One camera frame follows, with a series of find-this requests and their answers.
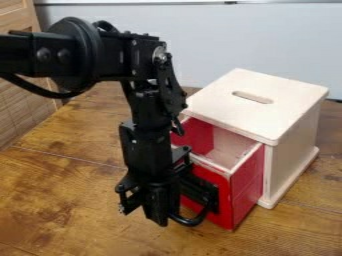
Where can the black metal drawer handle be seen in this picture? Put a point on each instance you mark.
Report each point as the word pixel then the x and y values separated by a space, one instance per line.
pixel 202 192

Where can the red drawer front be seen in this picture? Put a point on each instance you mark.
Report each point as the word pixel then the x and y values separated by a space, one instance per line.
pixel 229 161

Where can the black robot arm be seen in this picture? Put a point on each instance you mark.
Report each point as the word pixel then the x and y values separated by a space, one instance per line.
pixel 61 63

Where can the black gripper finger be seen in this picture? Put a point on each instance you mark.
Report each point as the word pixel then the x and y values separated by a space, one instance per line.
pixel 130 202
pixel 162 203

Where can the wooden slatted panel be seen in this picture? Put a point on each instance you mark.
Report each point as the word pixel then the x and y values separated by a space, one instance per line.
pixel 23 110

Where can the light wooden box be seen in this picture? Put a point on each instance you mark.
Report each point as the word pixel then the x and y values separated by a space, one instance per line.
pixel 273 110

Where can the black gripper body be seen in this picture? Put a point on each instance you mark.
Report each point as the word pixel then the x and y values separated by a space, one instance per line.
pixel 154 163

